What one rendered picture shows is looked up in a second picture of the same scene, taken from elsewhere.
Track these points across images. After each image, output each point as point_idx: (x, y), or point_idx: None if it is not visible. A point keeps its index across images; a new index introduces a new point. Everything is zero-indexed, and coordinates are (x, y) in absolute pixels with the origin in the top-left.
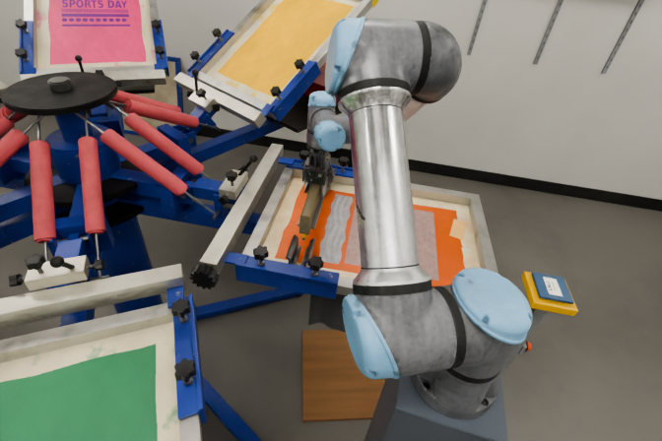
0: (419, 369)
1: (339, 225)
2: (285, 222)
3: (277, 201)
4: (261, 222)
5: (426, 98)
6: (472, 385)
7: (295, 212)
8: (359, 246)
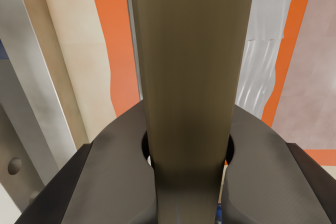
0: None
1: (261, 46)
2: (101, 71)
3: (24, 19)
4: (49, 125)
5: None
6: None
7: (106, 13)
8: (308, 102)
